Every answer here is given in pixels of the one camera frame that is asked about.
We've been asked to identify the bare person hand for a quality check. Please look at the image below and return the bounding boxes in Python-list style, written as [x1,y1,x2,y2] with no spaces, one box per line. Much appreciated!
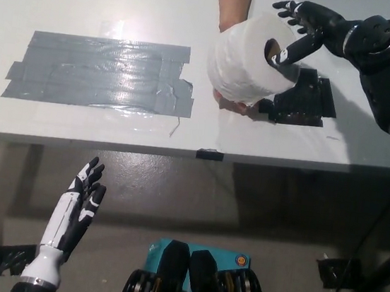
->
[200,14,268,119]

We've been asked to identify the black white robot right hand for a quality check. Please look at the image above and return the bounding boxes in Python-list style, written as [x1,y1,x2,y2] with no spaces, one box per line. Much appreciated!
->
[264,0,359,77]

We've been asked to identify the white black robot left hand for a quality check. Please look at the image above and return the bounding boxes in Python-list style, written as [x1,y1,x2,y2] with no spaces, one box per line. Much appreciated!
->
[20,149,111,290]

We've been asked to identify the white toilet paper roll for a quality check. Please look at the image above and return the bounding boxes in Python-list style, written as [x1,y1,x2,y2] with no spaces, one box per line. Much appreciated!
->
[202,7,307,112]

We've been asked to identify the black teal robot torso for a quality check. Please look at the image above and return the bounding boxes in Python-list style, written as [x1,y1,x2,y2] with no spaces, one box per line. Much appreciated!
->
[119,233,280,292]

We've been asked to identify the small black tape piece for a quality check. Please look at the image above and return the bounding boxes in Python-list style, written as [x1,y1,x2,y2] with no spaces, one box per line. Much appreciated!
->
[195,146,225,163]

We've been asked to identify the clear tape strip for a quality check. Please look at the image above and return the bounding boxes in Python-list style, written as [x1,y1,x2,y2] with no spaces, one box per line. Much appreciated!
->
[0,91,185,141]

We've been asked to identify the thin straight dark wire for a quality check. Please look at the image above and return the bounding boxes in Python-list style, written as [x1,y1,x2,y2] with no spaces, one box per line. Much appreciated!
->
[168,115,182,140]

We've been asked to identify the grey duct tape patch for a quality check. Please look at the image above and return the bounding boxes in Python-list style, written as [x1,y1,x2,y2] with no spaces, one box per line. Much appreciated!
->
[0,25,201,122]

